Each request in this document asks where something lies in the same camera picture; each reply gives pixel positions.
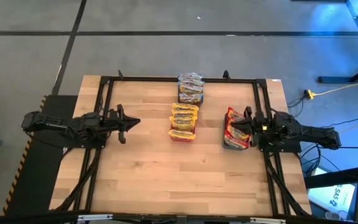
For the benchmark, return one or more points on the black desk beam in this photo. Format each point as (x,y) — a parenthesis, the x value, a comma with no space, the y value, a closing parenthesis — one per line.
(337,179)

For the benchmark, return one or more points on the red plastic bin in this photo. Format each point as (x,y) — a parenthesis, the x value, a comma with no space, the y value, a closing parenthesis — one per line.
(179,140)

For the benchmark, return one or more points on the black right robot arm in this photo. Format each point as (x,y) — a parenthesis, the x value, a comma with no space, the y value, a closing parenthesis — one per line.
(315,133)

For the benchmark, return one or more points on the yellow power plug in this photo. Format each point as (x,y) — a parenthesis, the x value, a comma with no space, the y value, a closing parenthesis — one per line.
(309,94)

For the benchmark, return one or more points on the silver frame bracket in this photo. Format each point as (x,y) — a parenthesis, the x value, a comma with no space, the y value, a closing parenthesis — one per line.
(95,217)
(267,220)

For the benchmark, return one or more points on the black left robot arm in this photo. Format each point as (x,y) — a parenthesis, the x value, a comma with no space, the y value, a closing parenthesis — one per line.
(51,123)

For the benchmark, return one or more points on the dark grey plastic bin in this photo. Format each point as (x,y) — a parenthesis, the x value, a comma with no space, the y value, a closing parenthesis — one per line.
(191,105)

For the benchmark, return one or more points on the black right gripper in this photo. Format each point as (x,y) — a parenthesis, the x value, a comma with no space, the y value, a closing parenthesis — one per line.
(258,123)

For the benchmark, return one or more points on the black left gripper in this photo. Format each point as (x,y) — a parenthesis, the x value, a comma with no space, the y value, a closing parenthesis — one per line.
(113,124)

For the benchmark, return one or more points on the black hazard-striped floor mat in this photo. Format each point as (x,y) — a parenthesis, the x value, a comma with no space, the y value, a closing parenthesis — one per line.
(42,171)

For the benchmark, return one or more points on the white printed sign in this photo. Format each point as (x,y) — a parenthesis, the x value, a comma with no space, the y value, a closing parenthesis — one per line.
(334,196)

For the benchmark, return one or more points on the teal plastic bin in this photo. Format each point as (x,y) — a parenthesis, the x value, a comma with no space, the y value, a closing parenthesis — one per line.
(228,147)

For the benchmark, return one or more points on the table-level camera mount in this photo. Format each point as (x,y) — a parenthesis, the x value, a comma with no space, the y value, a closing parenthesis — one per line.
(181,219)

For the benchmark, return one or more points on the small yellow gripper tag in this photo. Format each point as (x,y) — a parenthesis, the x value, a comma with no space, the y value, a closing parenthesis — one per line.
(264,127)

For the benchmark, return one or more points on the black neighbouring desk frame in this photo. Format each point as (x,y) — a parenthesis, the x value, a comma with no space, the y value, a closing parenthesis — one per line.
(334,80)

